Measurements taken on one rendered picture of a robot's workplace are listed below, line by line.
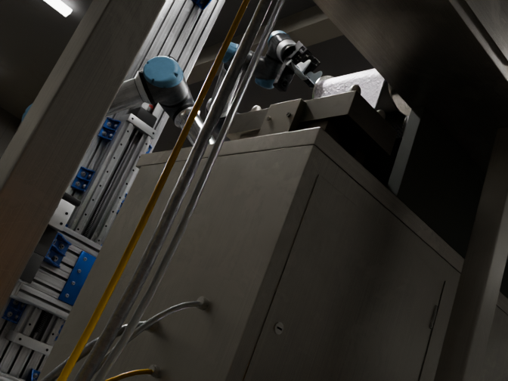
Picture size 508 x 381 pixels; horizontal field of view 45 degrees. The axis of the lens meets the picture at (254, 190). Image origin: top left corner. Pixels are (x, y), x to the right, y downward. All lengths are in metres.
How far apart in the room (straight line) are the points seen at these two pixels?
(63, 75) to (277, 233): 0.55
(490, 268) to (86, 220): 1.48
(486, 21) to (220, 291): 0.72
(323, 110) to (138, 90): 0.85
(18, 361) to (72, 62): 1.75
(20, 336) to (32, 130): 1.61
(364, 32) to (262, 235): 0.48
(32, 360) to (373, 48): 1.61
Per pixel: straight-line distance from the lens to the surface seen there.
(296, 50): 1.98
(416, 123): 1.45
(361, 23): 1.29
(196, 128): 2.03
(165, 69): 1.99
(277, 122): 1.36
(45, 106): 0.67
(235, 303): 1.09
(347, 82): 1.67
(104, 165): 2.34
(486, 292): 1.30
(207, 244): 1.23
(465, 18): 1.23
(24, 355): 2.34
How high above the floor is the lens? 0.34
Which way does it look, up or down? 20 degrees up
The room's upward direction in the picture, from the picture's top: 22 degrees clockwise
